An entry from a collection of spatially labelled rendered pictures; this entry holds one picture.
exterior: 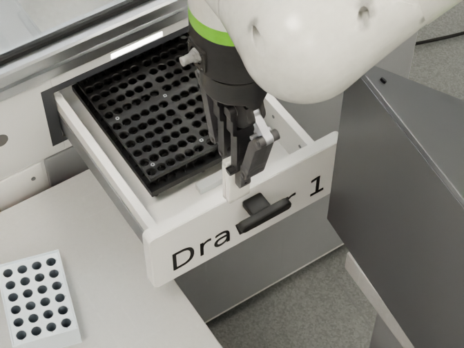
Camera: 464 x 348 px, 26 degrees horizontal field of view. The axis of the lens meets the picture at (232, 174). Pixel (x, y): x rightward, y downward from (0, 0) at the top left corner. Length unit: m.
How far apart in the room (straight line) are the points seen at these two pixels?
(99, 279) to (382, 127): 0.45
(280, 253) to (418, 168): 0.99
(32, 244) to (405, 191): 0.53
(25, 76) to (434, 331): 0.60
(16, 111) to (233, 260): 0.74
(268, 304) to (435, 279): 1.06
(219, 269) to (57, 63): 0.75
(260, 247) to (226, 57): 1.08
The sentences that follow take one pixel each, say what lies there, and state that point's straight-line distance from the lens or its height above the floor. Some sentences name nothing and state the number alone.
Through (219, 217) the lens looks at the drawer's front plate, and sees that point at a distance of 1.24.
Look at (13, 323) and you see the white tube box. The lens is 1.31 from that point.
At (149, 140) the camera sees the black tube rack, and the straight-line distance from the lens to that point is 1.32.
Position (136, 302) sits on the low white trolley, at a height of 0.76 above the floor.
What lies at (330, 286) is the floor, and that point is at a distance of 2.24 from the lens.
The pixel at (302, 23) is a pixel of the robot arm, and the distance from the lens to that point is 0.77.
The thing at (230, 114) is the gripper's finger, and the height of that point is 1.13.
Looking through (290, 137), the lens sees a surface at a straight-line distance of 1.35.
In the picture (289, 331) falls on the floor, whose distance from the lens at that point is 2.18.
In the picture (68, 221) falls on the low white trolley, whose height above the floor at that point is 0.76.
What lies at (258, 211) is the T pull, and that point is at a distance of 1.23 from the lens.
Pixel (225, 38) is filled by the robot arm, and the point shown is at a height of 1.26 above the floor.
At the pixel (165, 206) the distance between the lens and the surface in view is 1.33.
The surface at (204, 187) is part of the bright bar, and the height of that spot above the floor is 0.85.
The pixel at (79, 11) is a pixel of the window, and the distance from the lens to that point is 1.31.
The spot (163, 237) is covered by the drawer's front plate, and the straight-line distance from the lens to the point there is 1.20.
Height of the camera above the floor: 1.92
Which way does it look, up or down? 53 degrees down
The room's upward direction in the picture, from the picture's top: straight up
